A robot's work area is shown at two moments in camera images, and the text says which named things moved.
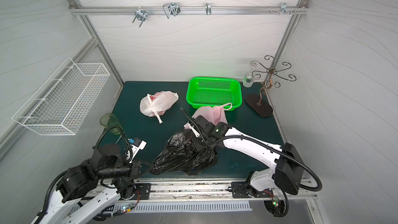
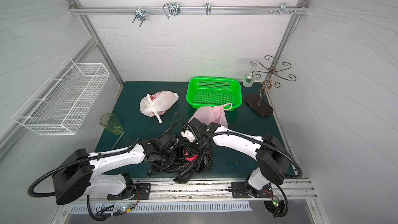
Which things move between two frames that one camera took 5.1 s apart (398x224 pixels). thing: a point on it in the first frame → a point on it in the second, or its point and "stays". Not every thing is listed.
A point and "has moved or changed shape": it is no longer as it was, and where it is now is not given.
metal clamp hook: x=141 y=14 stays
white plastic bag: x=156 y=104 stays
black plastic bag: x=181 y=156 has moved or changed shape
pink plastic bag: x=214 y=114 stays
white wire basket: x=60 y=106 stays
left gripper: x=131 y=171 → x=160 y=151
